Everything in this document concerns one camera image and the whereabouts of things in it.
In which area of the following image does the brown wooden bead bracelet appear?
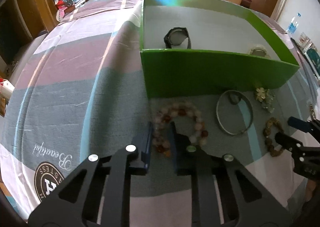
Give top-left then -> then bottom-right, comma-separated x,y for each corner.
262,117 -> 286,157

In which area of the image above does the green stone flower jewelry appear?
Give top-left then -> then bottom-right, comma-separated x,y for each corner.
261,94 -> 274,113

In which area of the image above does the small black hair tie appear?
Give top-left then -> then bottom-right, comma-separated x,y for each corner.
229,92 -> 242,105

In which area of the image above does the silver metal bangle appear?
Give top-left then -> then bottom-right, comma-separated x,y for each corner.
215,90 -> 254,136

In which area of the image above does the white wrist watch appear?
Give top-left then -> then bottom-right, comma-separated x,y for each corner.
248,45 -> 271,59

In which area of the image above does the pink bead bracelet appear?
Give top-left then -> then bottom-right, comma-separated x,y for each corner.
152,101 -> 209,157

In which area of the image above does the black wrist watch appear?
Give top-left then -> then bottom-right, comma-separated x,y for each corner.
164,27 -> 191,49

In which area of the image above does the gold flower brooch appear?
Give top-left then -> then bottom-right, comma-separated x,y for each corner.
255,87 -> 266,103

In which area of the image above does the person's right hand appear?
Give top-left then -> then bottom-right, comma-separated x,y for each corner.
305,179 -> 317,202

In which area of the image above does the dark green box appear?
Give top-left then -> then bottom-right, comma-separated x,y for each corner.
307,48 -> 320,74

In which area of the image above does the clear plastic water bottle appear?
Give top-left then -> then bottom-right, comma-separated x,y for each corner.
286,13 -> 301,36

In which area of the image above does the plaid tablecloth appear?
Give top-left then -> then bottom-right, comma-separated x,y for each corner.
1,0 -> 319,226

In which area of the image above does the green cardboard box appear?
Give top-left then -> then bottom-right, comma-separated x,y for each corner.
140,0 -> 299,99

